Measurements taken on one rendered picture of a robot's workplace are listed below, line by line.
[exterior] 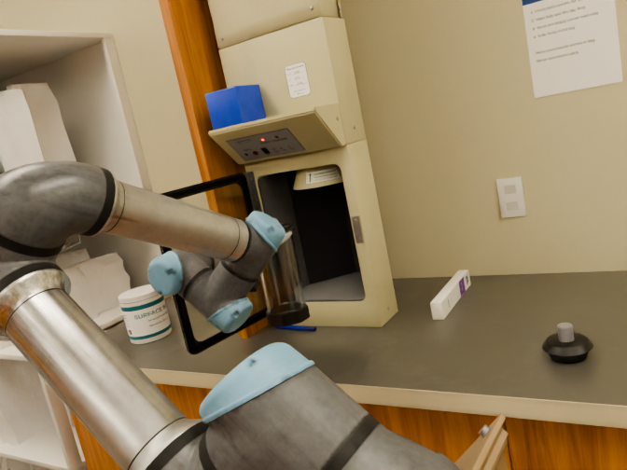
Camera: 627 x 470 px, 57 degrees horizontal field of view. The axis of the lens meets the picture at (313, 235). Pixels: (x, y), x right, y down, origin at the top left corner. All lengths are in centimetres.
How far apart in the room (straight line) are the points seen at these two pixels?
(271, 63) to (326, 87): 17
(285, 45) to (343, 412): 106
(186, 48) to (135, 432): 110
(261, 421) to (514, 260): 132
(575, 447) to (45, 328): 88
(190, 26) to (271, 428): 123
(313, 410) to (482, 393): 61
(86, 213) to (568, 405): 82
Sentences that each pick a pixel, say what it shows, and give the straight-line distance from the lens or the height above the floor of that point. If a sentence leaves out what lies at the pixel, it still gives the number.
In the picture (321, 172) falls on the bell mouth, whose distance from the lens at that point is 148.
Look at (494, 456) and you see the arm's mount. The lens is 60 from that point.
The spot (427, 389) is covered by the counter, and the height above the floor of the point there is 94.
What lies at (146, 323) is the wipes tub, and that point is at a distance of 181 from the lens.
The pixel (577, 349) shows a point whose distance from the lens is 119.
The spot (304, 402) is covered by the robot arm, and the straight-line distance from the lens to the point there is 56.
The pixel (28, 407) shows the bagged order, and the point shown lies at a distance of 263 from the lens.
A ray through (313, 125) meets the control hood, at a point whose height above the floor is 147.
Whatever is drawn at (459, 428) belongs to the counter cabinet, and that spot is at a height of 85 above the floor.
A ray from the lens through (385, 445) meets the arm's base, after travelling 57.
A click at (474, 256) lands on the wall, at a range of 181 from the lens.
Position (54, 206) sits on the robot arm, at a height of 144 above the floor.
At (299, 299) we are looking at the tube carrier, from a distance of 133.
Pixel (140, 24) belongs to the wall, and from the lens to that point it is 240.
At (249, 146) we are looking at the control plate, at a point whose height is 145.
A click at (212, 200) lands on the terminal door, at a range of 147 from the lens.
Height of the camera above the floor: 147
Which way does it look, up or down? 11 degrees down
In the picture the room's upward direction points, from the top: 12 degrees counter-clockwise
